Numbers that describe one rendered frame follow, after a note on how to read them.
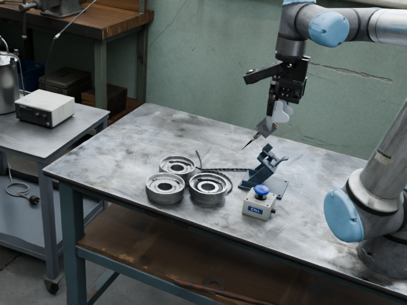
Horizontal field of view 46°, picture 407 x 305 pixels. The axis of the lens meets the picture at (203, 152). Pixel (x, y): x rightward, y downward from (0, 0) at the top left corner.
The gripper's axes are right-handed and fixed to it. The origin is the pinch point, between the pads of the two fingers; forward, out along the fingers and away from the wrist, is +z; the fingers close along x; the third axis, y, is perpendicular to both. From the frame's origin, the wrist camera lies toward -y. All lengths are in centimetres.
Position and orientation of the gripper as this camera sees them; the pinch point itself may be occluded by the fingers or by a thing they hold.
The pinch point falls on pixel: (269, 123)
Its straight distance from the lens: 132.7
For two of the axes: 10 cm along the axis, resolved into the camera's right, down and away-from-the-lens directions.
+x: 3.6, -4.2, 8.3
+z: -0.9, 8.7, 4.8
